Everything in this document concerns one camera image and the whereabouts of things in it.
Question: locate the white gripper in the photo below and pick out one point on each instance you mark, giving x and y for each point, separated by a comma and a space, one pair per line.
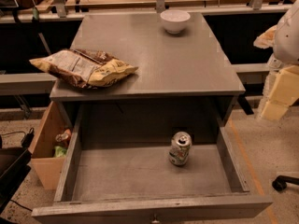
288, 39

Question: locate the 7up soda can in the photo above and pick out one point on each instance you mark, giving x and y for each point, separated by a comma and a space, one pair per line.
181, 143

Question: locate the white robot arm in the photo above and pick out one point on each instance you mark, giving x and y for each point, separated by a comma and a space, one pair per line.
283, 38

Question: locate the grey cabinet counter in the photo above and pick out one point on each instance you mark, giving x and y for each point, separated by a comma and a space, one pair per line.
191, 63

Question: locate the metal drawer knob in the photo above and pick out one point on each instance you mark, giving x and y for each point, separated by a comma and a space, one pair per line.
155, 220

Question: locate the open grey top drawer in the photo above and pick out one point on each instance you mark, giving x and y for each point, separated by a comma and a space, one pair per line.
117, 169

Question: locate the black chair caster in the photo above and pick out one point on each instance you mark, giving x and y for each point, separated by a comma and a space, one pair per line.
280, 183

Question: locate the white ceramic bowl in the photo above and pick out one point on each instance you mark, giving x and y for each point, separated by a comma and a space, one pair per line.
174, 21

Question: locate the yellow brown chip bag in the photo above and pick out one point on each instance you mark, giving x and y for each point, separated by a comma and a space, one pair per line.
84, 68

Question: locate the orange snack item in box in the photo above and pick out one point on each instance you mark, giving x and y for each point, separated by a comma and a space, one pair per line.
64, 138

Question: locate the green snack bag in box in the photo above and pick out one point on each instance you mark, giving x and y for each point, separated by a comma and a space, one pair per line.
59, 152

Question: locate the cardboard box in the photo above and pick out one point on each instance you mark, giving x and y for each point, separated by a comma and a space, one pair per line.
46, 163

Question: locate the black equipment at left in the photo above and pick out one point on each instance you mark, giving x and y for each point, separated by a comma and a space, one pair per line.
13, 169

